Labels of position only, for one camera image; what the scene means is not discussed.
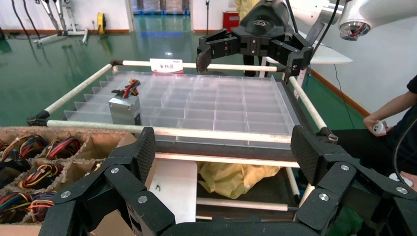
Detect red and white label sign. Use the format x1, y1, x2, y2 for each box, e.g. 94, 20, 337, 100
149, 59, 184, 75

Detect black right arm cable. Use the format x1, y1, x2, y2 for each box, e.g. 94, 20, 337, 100
285, 0, 341, 59

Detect yellow plastic bag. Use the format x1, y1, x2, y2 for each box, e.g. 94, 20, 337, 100
197, 162, 282, 200

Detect red bin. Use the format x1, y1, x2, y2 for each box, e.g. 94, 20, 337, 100
222, 10, 241, 32

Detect person right forearm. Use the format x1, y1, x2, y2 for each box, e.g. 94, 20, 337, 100
371, 91, 417, 123

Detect power supply with black cables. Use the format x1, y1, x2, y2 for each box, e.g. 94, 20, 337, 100
0, 151, 31, 190

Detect clear acrylic divider tray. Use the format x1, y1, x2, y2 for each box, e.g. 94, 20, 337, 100
63, 70, 300, 150

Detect person left hand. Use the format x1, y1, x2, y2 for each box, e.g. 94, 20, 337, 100
402, 172, 417, 192

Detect white desk with legs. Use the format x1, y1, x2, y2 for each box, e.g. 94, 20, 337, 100
259, 30, 354, 98

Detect person right hand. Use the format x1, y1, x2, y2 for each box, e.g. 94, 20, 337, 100
362, 115, 393, 138

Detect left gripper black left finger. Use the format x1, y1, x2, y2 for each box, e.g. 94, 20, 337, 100
38, 126, 177, 236

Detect person in black clothes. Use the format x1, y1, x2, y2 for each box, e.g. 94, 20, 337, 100
329, 75, 417, 185

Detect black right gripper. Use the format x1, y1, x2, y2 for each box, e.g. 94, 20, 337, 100
196, 0, 314, 78

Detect brown cardboard divider box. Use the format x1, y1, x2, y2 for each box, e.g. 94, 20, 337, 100
0, 126, 157, 236

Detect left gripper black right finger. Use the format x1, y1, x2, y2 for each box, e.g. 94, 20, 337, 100
290, 125, 417, 236

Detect black hanging cables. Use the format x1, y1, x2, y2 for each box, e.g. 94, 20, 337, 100
10, 0, 41, 40

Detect yellow cable reel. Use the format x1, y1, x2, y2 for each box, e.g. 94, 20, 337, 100
96, 12, 107, 35

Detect white metal stand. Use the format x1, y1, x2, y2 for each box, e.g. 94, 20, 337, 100
33, 0, 90, 45

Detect white handheld controller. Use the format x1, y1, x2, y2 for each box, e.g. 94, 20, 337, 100
372, 120, 387, 137
388, 173, 406, 184

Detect power supply with purple cables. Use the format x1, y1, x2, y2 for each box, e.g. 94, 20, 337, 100
29, 193, 56, 224

